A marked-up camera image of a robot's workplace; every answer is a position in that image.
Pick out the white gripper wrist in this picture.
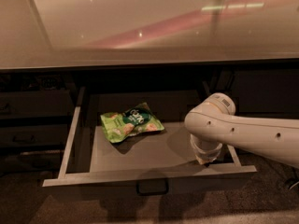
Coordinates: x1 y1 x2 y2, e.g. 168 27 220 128
190 135 222 165

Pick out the dark drawer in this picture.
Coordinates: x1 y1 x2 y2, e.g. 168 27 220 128
0 149 64 173
0 91 74 119
0 124 68 147
43 87 256 200

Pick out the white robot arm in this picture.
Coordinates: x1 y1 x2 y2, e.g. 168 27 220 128
184 92 299 168

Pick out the green snack bag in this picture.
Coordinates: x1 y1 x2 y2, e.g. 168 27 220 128
100 103 164 144

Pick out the dark cabinet door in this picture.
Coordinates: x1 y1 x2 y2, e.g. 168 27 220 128
214 66 299 117

